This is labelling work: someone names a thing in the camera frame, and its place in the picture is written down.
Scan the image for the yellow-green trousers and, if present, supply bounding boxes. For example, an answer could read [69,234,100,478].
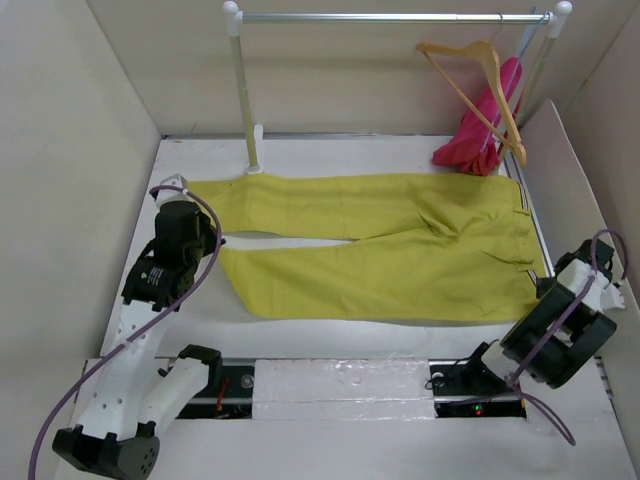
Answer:
[190,173,545,323]

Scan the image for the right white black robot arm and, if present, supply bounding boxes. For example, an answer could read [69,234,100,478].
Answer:
[462,231,626,394]

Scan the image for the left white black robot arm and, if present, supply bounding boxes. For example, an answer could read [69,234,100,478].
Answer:
[52,197,224,479]

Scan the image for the wooden clothes hanger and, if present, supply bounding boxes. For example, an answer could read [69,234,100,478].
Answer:
[414,39,529,167]

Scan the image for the blue hanger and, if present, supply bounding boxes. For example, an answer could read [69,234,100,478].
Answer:
[482,7,554,156]

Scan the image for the pink hanging garment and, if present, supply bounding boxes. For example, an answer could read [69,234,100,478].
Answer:
[432,57,522,176]

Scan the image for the white metal clothes rack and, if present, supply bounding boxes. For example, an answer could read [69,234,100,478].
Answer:
[222,1,573,174]

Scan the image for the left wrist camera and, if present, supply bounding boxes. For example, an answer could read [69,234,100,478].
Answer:
[150,174,190,209]

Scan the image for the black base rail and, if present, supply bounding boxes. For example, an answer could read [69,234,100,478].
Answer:
[178,358,527,421]

